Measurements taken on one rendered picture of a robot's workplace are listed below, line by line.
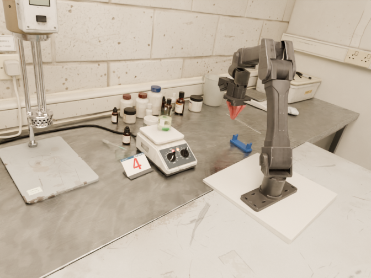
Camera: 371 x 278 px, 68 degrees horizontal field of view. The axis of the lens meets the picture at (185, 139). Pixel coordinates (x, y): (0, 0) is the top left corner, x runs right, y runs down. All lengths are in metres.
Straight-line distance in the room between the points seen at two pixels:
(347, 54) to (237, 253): 1.62
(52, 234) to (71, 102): 0.61
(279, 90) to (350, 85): 1.33
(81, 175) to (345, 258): 0.75
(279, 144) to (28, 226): 0.68
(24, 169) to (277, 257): 0.74
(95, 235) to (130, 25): 0.89
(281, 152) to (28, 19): 0.71
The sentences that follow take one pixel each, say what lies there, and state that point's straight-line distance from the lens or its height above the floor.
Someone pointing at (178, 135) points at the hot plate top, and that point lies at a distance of 0.96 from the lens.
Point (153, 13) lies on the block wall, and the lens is 1.37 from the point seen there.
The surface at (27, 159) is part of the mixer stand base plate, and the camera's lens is 0.98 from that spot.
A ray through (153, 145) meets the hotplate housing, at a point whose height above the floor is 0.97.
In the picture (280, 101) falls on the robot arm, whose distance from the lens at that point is 0.85.
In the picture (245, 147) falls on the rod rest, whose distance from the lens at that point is 1.14.
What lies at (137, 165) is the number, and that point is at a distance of 0.91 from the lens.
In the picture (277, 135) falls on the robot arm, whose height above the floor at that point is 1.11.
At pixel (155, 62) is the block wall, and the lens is 1.42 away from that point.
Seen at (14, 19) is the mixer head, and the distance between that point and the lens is 0.78.
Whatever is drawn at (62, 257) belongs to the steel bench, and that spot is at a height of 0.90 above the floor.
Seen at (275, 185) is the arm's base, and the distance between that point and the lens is 0.85.
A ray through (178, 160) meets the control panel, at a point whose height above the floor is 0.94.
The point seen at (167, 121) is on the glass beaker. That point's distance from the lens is 0.96.
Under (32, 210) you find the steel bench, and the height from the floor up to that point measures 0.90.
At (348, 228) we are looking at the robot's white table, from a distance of 0.96.
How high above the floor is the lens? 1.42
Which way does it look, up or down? 27 degrees down
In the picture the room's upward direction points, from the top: 9 degrees clockwise
